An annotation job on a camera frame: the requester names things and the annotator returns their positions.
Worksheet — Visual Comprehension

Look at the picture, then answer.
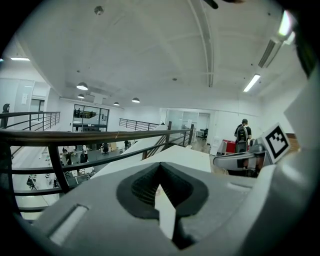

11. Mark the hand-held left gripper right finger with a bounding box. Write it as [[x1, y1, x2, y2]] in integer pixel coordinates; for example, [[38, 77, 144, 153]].
[[159, 161, 259, 256]]

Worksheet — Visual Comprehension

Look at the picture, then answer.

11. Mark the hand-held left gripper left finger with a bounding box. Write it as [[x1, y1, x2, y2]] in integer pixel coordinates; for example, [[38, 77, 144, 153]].
[[31, 161, 181, 256]]

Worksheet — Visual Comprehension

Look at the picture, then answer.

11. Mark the black metal railing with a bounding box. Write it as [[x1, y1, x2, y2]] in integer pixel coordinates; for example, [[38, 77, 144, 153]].
[[0, 110, 196, 219]]

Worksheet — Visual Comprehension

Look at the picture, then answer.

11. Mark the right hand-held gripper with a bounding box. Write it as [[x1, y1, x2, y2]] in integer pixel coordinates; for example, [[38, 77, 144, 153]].
[[213, 71, 320, 178]]

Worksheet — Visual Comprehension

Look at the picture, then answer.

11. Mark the white water dispenser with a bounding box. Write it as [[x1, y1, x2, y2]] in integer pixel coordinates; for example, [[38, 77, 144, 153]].
[[211, 136, 221, 156]]

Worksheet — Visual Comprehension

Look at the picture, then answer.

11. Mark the red cabinet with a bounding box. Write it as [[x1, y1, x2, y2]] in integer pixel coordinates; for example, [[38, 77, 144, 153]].
[[216, 139, 237, 157]]

